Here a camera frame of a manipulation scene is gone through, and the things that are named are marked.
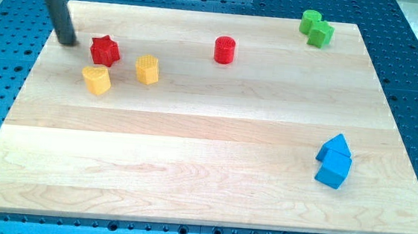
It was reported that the light wooden board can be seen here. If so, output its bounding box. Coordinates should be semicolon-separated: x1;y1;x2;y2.
0;0;418;234

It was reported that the red cylinder block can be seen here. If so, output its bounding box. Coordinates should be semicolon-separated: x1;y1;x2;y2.
214;36;236;65

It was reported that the yellow hexagon block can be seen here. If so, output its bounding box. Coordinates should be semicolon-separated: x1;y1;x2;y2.
135;54;159;85

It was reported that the yellow heart block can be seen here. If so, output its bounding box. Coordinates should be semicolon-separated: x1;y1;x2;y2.
82;66;112;95

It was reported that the red star block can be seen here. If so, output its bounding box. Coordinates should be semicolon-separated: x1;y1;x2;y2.
90;35;121;67

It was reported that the blue triangle block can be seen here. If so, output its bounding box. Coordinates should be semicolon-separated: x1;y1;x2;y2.
316;133;352;162

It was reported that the blue cube block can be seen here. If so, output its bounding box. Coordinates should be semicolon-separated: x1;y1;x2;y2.
315;150;352;189

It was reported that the green star block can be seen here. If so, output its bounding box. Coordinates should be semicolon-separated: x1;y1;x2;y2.
307;21;335;48

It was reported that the green cylinder block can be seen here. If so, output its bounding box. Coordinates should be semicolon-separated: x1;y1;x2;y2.
299;9;323;35

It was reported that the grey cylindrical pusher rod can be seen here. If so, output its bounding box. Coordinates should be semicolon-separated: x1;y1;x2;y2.
45;0;76;45

